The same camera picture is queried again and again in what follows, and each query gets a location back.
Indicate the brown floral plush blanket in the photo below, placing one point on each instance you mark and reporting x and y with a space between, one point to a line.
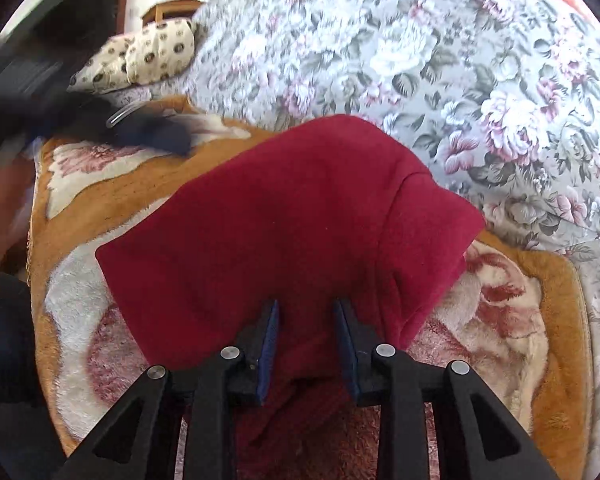
505 310

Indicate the dark cloth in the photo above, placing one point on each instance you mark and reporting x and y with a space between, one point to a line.
2 340

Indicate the floral grey bed cover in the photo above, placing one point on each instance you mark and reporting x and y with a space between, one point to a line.
380 60

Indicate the dark red sweater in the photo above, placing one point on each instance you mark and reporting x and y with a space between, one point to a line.
290 210

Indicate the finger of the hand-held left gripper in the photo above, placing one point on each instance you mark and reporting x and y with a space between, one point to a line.
155 132

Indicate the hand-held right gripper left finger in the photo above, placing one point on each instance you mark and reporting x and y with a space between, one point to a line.
269 350

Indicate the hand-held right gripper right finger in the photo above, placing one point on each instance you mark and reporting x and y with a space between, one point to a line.
345 350

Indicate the cream patterned cushion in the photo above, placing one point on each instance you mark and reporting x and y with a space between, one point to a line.
160 50
100 67

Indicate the wooden chair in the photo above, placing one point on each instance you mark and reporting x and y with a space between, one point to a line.
172 10

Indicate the person's left forearm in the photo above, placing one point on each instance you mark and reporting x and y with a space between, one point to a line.
2 210

